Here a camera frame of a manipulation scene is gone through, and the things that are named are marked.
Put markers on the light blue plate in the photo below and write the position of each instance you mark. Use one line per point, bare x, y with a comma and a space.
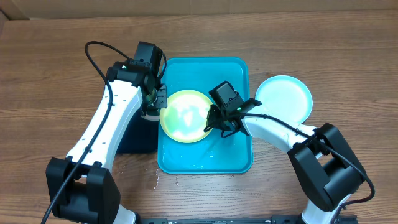
286, 96

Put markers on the green and tan sponge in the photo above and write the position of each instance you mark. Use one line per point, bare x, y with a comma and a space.
152, 115

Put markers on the black plastic tray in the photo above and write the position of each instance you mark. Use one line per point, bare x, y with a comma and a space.
140, 136

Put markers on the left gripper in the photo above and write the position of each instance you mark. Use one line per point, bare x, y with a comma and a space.
163, 100

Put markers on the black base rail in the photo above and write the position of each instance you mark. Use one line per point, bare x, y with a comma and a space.
275, 219

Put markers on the yellow-green plate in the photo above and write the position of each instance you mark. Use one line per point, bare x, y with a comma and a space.
185, 116

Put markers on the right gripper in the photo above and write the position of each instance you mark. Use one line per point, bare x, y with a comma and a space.
219, 126

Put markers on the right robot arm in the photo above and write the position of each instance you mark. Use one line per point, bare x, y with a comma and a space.
326, 167

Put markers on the teal plastic serving tray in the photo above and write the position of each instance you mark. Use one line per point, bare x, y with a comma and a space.
213, 154

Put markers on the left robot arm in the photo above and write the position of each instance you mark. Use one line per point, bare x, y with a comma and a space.
81, 186

